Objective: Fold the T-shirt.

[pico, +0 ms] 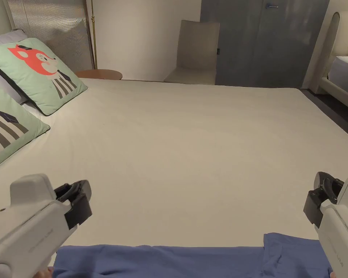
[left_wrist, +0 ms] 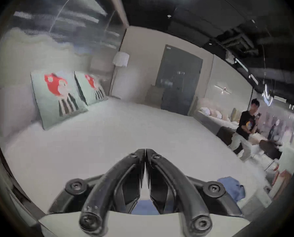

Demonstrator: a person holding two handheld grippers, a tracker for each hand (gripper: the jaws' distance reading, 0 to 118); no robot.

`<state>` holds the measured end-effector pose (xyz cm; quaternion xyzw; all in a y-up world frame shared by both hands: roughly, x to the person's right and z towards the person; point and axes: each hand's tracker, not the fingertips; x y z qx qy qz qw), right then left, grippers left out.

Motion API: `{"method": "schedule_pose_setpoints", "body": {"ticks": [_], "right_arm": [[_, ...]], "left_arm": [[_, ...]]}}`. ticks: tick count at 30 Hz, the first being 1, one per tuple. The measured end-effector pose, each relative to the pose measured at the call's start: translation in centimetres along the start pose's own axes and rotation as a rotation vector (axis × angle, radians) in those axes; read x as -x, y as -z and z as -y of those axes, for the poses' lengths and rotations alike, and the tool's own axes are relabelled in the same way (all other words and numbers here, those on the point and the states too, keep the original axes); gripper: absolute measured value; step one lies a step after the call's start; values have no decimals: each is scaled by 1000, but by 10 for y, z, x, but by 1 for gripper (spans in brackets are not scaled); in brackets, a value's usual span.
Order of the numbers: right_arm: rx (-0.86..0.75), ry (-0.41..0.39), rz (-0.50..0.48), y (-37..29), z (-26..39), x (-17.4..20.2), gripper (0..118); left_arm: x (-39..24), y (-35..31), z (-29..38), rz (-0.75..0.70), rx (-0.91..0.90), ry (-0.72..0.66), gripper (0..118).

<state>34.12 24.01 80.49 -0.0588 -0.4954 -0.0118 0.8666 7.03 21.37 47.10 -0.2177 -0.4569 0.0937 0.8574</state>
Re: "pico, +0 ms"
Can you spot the person's left hand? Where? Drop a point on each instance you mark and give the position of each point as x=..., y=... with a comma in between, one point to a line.
x=45, y=273

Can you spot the brass floor lamp pole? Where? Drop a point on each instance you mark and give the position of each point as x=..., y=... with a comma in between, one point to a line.
x=94, y=34

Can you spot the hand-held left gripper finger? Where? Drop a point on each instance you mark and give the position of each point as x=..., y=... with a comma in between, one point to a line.
x=78, y=189

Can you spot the person's right hand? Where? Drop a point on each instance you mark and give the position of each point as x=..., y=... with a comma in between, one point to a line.
x=331, y=275

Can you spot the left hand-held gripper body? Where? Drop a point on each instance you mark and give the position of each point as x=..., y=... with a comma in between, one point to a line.
x=26, y=223

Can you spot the grey wardrobe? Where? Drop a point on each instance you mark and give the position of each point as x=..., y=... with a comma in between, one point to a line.
x=264, y=43

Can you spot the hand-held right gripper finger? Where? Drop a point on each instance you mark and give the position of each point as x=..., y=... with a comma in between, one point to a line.
x=332, y=188

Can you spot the striped padded headboard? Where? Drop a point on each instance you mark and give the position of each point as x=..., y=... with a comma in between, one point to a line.
x=55, y=26

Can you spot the beige bed with grey mattress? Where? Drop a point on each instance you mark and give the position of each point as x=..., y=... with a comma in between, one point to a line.
x=343, y=78

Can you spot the bed with beige sheet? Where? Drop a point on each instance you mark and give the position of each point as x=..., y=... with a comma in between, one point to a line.
x=177, y=144

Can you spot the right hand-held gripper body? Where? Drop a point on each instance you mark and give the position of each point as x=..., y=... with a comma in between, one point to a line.
x=343, y=231

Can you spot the green cushion with fox print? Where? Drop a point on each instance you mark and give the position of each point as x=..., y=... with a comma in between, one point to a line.
x=40, y=75

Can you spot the beige rounded headboard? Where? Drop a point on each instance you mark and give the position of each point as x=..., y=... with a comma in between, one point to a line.
x=339, y=31

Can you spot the green cushion with bear print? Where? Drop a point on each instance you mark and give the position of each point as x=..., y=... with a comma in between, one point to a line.
x=5, y=130

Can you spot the grey pillow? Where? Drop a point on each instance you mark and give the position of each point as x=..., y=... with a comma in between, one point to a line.
x=8, y=36

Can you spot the blue garment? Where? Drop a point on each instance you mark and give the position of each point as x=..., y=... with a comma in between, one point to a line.
x=162, y=260

